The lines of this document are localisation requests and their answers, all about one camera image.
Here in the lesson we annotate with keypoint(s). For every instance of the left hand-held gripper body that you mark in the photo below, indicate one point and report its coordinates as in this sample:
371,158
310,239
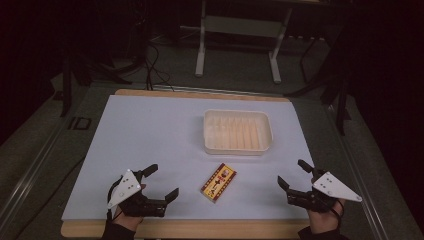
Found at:
128,186

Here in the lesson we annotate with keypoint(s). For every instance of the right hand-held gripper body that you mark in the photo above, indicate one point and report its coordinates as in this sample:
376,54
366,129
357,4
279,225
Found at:
330,187

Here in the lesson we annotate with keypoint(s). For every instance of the red and yellow small box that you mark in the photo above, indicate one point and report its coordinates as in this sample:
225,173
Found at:
218,182

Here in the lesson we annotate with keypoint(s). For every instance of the white plastic tray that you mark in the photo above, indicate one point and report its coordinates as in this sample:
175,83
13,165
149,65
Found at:
236,133

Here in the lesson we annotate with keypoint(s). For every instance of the person's left hand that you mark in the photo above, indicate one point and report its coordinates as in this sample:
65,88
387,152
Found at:
126,221

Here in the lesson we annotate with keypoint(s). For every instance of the person's right hand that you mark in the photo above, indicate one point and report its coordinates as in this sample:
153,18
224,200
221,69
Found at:
325,222

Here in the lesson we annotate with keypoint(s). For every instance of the white table mat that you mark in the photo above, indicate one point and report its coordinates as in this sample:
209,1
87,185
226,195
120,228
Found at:
150,140

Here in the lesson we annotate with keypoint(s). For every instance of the black metal stand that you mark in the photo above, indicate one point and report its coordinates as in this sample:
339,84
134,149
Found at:
66,83
340,100

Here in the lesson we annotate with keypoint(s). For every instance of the aluminium rail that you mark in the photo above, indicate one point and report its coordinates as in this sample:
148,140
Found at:
358,173
30,173

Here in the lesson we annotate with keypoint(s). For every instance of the black metal bracket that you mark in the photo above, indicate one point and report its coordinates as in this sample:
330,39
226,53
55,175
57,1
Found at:
80,123

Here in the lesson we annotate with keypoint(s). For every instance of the white metal desk frame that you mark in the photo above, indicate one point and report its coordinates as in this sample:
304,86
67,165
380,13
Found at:
241,26

